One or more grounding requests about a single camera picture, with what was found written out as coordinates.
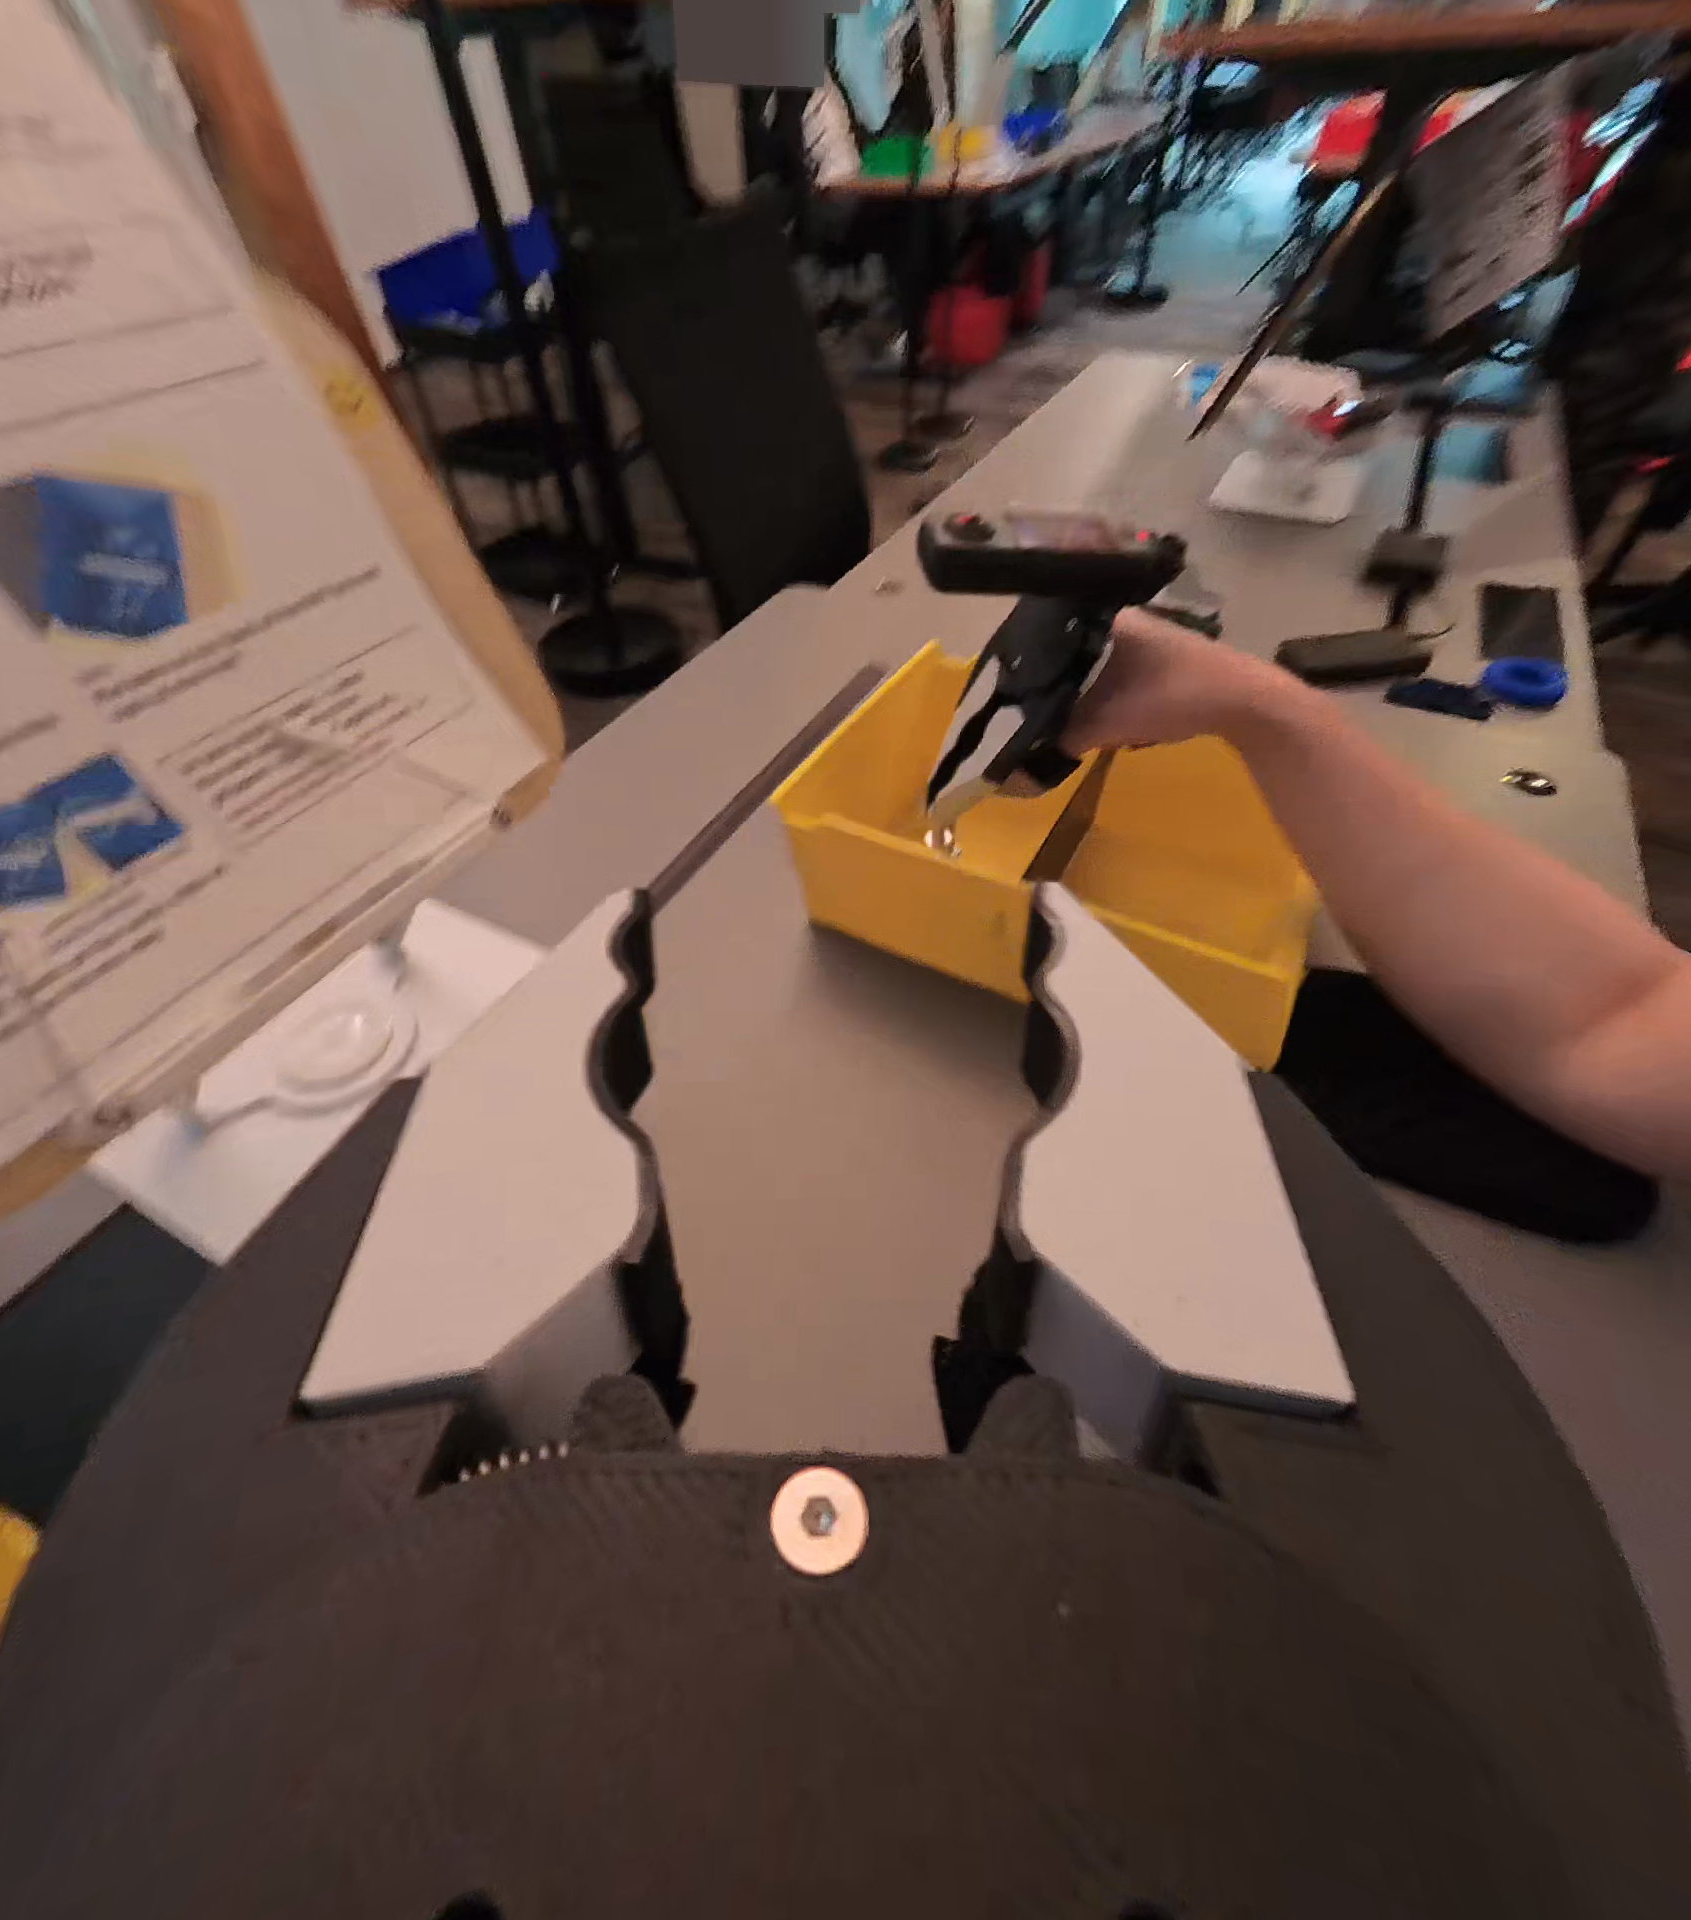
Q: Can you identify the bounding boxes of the instruction sheet on board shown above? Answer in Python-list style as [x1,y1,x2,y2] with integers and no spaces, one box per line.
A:
[0,0,564,1254]

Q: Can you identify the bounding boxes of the person's right hand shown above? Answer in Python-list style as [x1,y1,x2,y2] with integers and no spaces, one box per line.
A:
[1062,615,1293,756]

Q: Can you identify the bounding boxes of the dark desk mat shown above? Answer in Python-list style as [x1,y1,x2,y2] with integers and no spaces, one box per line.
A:
[0,1222,215,1533]

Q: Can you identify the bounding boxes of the wooden standing desk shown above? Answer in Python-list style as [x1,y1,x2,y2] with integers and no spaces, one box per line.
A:
[1159,0,1691,69]

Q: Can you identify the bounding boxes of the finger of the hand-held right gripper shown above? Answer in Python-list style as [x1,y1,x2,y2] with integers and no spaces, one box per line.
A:
[966,702,1088,815]
[925,658,1027,835]

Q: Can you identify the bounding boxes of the black round base stand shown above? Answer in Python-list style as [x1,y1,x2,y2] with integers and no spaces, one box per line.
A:
[417,0,683,701]

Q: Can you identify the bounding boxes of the black mesh office chair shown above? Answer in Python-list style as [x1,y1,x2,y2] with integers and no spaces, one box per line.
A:
[561,195,869,632]

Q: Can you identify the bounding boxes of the blue storage crate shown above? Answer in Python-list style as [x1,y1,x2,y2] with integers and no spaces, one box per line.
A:
[377,211,563,323]

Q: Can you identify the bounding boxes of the black bin divider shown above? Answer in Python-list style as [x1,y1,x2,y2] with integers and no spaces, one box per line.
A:
[1020,744,1123,887]

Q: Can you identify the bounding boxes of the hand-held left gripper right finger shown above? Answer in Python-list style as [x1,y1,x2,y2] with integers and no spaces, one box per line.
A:
[931,882,1358,1453]

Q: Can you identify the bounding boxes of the black textured pad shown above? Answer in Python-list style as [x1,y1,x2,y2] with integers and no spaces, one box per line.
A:
[1271,967,1660,1248]

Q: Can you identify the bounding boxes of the person's right forearm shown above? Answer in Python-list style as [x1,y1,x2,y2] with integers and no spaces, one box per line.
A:
[1235,675,1691,1218]

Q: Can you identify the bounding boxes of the red tote bag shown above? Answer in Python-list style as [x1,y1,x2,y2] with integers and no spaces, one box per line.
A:
[926,247,1058,368]

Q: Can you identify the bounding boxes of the tilted printed sheet board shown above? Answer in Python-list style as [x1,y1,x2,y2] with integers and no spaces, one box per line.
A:
[1188,67,1567,443]

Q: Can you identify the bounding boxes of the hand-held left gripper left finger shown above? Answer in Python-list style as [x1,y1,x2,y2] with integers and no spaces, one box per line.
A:
[293,889,698,1453]

